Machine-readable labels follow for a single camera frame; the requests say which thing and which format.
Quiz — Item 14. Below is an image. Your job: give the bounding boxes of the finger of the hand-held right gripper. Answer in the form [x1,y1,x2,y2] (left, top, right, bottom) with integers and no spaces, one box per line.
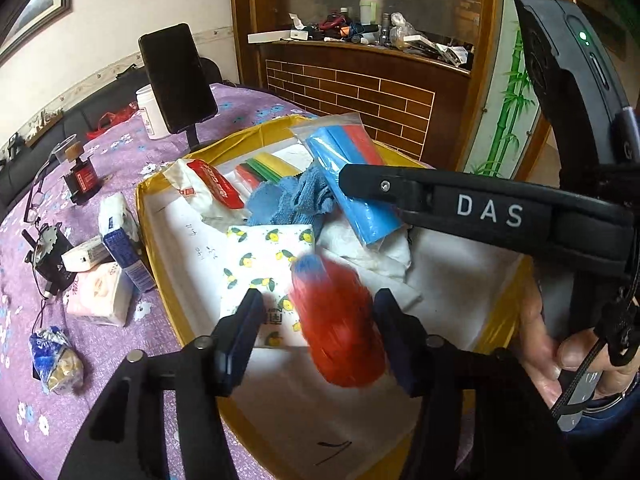
[339,164,436,221]

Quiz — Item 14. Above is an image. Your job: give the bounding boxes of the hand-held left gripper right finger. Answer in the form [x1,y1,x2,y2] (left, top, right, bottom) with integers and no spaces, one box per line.
[372,287,576,480]

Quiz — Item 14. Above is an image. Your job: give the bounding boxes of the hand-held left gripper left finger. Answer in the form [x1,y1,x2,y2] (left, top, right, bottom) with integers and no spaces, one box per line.
[60,289,265,480]

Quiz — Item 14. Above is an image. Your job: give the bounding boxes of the zip bag of blue red sponges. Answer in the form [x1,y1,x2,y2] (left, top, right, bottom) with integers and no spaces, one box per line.
[291,111,417,249]

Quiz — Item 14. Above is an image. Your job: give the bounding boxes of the white towel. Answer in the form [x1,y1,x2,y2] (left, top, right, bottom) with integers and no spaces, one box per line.
[319,217,417,282]

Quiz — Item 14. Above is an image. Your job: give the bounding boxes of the lemon print tissue pack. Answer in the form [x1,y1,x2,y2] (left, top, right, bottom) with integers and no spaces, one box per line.
[219,224,317,350]

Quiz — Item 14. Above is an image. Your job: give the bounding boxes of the yellow cardboard box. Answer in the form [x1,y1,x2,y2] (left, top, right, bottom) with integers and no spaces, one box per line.
[135,115,537,480]

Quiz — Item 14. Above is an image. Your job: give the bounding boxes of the blue cloth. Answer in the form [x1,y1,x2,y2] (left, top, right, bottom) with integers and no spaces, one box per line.
[246,165,342,229]

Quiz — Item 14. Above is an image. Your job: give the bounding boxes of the white tissue pack red label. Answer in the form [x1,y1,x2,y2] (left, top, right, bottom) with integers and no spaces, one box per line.
[162,157,252,227]

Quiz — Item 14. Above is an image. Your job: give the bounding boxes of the person's right hand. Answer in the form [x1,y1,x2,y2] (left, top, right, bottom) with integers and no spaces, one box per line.
[520,280,640,409]

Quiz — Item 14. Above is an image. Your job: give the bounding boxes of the wooden glass cabinet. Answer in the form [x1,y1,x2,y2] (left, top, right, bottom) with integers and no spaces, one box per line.
[229,0,578,173]

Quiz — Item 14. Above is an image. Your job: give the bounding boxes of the pack of coloured strips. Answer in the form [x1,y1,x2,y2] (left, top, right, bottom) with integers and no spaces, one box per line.
[234,152,304,194]

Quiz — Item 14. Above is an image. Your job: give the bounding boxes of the purple floral tablecloth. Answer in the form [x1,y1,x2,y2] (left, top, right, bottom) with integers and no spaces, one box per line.
[0,82,321,480]

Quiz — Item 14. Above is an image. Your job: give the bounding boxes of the pink tissue pack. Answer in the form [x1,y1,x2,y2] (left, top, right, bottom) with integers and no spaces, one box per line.
[65,264,137,329]

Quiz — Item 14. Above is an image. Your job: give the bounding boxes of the blue white tissue pack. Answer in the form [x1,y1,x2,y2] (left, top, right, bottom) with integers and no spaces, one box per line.
[96,194,157,294]

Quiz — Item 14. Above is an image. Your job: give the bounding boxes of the clutter on cabinet shelf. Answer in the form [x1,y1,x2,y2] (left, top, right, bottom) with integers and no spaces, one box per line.
[290,0,474,69]

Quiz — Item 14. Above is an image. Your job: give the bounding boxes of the white flat box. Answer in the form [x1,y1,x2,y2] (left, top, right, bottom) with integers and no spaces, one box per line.
[248,29,312,46]

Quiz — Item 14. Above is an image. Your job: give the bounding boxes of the person's blue pants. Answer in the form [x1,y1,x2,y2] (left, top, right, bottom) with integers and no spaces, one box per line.
[565,392,640,443]

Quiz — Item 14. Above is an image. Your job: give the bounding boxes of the small white tissue pack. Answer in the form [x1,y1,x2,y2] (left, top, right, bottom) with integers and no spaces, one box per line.
[61,236,115,272]

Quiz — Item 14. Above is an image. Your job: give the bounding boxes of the black phone stand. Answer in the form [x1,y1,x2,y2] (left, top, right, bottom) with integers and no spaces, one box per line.
[184,124,213,155]

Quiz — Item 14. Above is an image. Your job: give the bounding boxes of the blue yellow snack bag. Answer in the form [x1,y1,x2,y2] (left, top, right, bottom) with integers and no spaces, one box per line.
[29,326,85,395]

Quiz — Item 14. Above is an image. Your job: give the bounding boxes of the black round device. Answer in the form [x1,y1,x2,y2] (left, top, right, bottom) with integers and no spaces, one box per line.
[22,224,77,292]

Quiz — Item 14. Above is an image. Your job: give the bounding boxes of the black red small device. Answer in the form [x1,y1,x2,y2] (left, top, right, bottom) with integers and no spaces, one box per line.
[64,156,102,206]

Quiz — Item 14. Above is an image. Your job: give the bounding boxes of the black phone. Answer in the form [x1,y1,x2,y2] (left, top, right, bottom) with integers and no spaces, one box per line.
[138,23,219,136]

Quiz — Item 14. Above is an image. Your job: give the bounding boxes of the white plastic jar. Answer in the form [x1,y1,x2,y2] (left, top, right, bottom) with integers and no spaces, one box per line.
[135,84,174,142]

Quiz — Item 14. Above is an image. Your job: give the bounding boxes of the eyeglasses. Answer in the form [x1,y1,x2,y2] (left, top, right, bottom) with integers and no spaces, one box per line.
[24,179,57,227]

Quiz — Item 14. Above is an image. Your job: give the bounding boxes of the red plastic bag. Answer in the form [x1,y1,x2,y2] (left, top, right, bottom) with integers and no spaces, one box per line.
[84,101,139,142]

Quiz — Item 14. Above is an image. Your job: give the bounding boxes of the cork topped clear cup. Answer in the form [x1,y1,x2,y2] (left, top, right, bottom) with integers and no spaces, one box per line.
[51,134,87,165]

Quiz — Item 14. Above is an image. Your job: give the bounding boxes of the black sofa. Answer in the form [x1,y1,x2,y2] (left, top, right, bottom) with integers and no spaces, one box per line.
[0,57,223,201]

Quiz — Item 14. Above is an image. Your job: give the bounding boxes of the black wrist strap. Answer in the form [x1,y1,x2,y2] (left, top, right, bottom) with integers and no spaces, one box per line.
[550,280,640,423]

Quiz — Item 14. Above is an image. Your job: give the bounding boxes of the green bamboo wall decoration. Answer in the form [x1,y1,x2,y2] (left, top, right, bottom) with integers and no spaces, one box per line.
[464,0,553,177]

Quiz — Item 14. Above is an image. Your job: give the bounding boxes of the framed wall picture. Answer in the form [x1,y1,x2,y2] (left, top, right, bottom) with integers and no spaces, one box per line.
[0,0,74,63]

